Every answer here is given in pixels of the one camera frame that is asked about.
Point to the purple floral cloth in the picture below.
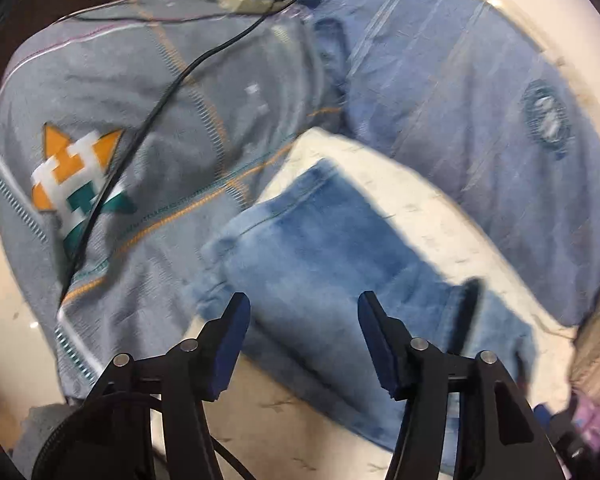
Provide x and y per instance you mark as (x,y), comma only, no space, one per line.
(586,418)

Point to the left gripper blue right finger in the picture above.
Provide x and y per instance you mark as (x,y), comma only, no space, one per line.
(386,339)

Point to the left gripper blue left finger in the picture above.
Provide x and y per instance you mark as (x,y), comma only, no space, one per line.
(219,345)

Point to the blue denim jeans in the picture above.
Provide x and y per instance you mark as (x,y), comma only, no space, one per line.
(303,259)

